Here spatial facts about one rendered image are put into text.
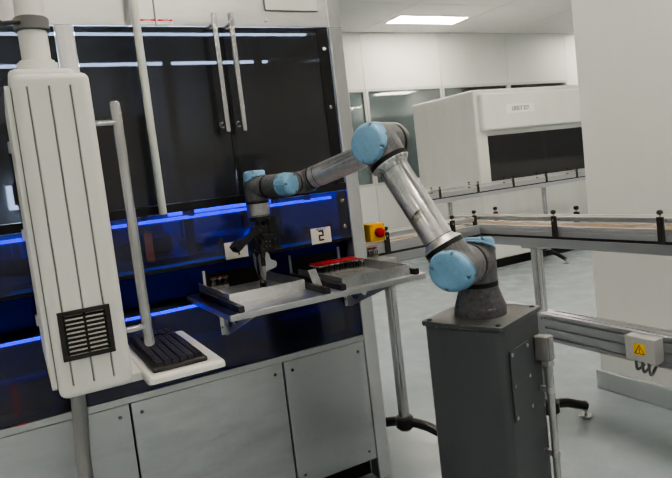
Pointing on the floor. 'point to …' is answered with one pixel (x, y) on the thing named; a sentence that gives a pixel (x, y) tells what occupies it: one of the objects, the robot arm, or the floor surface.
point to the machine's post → (356, 247)
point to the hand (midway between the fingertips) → (260, 276)
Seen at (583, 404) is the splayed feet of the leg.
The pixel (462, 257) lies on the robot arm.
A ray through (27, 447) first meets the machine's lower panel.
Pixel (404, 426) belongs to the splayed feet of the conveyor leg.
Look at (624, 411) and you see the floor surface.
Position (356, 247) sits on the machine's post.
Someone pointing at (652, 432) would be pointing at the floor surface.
